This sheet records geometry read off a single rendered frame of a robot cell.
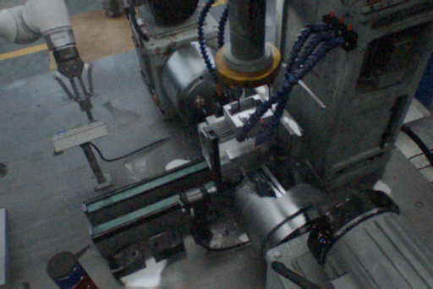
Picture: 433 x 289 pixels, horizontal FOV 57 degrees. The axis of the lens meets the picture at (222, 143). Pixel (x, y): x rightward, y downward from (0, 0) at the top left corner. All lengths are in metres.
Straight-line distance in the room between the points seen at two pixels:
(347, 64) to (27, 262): 1.14
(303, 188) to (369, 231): 0.31
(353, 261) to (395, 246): 0.07
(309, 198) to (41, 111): 1.32
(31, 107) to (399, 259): 1.65
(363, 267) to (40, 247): 1.07
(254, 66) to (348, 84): 0.24
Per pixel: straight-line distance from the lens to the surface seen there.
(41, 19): 1.36
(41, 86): 2.08
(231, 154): 1.17
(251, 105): 1.25
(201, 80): 1.33
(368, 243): 0.72
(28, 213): 1.58
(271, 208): 0.97
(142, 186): 1.34
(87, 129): 1.34
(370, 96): 1.20
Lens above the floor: 1.96
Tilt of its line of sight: 48 degrees down
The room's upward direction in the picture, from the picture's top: 5 degrees counter-clockwise
